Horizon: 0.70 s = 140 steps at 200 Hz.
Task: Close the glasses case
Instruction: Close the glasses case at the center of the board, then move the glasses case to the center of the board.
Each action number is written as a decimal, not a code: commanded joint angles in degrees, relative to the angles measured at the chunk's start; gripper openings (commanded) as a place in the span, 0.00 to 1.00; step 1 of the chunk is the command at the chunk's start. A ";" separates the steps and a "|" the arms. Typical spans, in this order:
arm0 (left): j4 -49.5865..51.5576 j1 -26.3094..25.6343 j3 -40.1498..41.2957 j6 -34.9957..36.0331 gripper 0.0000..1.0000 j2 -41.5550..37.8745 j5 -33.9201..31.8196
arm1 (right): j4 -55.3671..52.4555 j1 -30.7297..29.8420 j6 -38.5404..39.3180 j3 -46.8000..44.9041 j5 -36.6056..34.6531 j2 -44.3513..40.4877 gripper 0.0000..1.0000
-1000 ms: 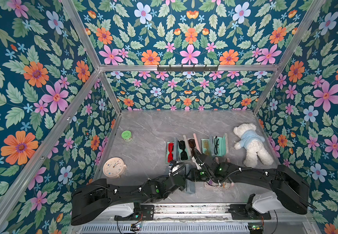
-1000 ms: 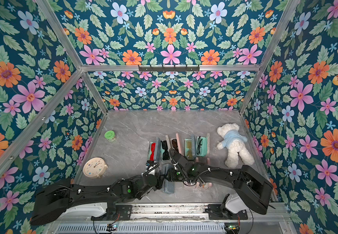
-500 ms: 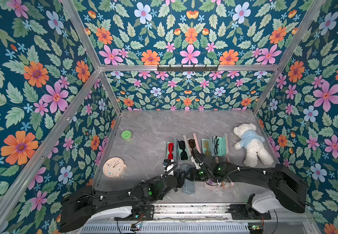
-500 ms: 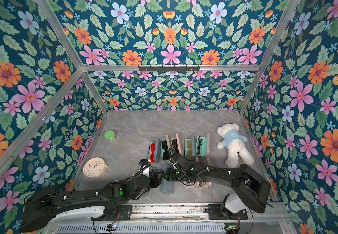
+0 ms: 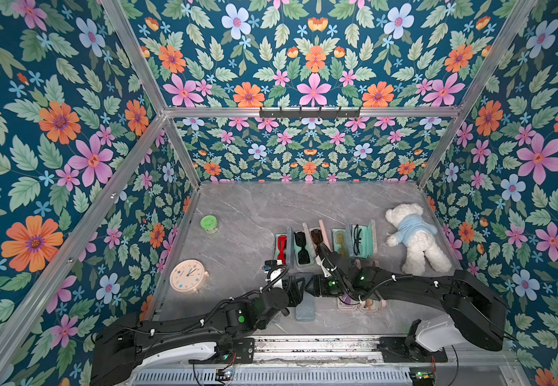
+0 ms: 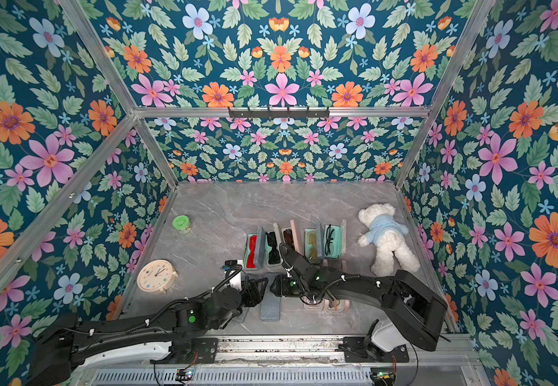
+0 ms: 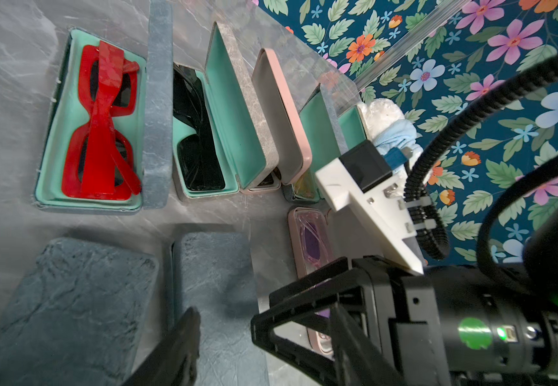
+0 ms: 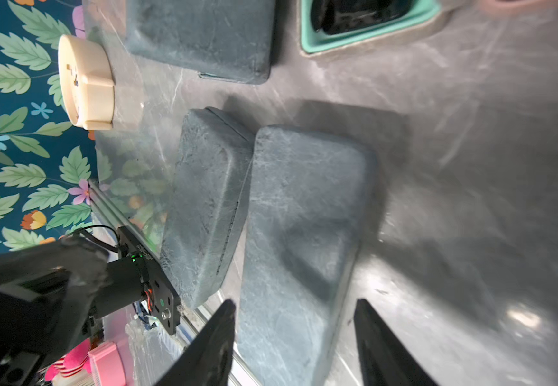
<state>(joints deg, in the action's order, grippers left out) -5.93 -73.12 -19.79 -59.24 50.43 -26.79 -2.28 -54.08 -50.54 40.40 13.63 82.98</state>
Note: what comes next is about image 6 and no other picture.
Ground grey case with red glasses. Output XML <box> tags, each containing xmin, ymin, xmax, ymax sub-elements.
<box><xmin>244</xmin><ymin>227</ymin><xmax>266</xmax><ymax>271</ymax></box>

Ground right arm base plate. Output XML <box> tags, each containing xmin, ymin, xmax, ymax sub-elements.
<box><xmin>338</xmin><ymin>336</ymin><xmax>409</xmax><ymax>363</ymax></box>

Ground green lidded small jar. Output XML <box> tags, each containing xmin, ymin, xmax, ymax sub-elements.
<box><xmin>172</xmin><ymin>215</ymin><xmax>192</xmax><ymax>234</ymax></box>

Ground grey case with white glasses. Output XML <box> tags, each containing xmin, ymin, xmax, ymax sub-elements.
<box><xmin>233</xmin><ymin>308</ymin><xmax>249</xmax><ymax>323</ymax></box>

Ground pink case with brown glasses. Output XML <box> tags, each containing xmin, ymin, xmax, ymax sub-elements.
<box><xmin>274</xmin><ymin>220</ymin><xmax>303</xmax><ymax>263</ymax></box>

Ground black hook rack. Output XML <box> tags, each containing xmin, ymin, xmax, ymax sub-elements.
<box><xmin>228</xmin><ymin>107</ymin><xmax>330</xmax><ymax>120</ymax></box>

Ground cream analog clock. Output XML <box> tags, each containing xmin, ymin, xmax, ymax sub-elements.
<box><xmin>137</xmin><ymin>259</ymin><xmax>179</xmax><ymax>294</ymax></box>

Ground aluminium front rail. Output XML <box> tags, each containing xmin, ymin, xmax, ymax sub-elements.
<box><xmin>85</xmin><ymin>335</ymin><xmax>478</xmax><ymax>368</ymax></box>

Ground green case with black glasses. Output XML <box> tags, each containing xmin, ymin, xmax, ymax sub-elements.
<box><xmin>322</xmin><ymin>220</ymin><xmax>347</xmax><ymax>259</ymax></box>

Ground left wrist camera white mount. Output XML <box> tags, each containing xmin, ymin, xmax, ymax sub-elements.
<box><xmin>224</xmin><ymin>260</ymin><xmax>243</xmax><ymax>291</ymax></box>

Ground white teddy bear blue shirt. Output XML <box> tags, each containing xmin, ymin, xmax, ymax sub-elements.
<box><xmin>357</xmin><ymin>204</ymin><xmax>421</xmax><ymax>277</ymax></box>

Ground grey case with yellow glasses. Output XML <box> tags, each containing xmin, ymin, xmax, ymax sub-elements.
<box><xmin>260</xmin><ymin>274</ymin><xmax>282</xmax><ymax>323</ymax></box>

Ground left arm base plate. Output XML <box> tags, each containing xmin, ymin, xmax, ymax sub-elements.
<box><xmin>150</xmin><ymin>338</ymin><xmax>219</xmax><ymax>365</ymax></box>

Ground grey case with black glasses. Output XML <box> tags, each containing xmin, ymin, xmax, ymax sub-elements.
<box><xmin>265</xmin><ymin>230</ymin><xmax>282</xmax><ymax>267</ymax></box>

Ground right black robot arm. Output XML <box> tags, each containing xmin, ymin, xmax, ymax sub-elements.
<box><xmin>270</xmin><ymin>243</ymin><xmax>447</xmax><ymax>352</ymax></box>

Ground green case with olive glasses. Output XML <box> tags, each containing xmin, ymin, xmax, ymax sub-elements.
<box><xmin>304</xmin><ymin>222</ymin><xmax>323</xmax><ymax>265</ymax></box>

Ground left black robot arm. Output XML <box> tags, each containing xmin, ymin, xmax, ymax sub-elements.
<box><xmin>26</xmin><ymin>276</ymin><xmax>269</xmax><ymax>385</ymax></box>

